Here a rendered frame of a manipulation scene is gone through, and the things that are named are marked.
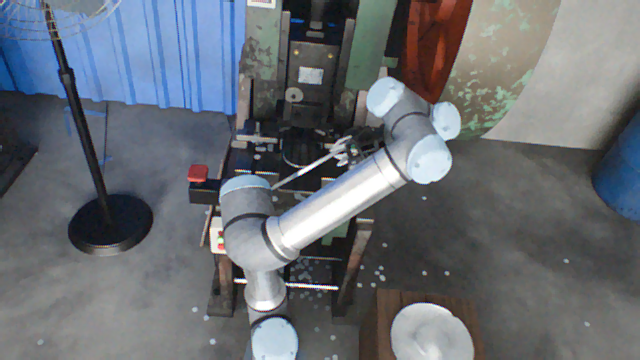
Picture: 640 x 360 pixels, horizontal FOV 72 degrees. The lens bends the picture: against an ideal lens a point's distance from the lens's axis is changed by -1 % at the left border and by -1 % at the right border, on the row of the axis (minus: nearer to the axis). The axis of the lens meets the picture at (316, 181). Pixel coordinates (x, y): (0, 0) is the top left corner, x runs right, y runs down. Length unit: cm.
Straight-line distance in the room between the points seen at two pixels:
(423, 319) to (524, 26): 107
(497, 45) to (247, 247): 66
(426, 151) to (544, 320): 177
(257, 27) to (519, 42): 66
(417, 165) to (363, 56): 63
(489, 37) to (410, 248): 152
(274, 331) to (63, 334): 111
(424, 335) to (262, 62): 106
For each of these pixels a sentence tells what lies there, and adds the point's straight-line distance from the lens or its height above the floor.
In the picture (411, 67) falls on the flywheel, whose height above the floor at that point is 105.
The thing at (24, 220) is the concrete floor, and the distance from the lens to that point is 256.
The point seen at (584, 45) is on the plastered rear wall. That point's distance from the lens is 314.
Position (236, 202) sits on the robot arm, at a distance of 94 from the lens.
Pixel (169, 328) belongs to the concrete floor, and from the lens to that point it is 203.
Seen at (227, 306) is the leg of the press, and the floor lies 6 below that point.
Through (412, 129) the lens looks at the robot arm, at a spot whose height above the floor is 133.
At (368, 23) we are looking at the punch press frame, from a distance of 127.
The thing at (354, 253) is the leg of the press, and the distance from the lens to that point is 164.
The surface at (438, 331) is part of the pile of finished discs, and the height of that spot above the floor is 37.
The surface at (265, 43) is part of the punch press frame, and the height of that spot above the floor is 118.
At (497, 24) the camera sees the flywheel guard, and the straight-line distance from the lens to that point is 104.
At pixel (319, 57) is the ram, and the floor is 113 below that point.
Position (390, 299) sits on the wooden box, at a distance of 174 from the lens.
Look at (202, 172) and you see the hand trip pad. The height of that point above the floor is 76.
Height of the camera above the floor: 177
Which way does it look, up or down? 44 degrees down
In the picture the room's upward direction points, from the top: 9 degrees clockwise
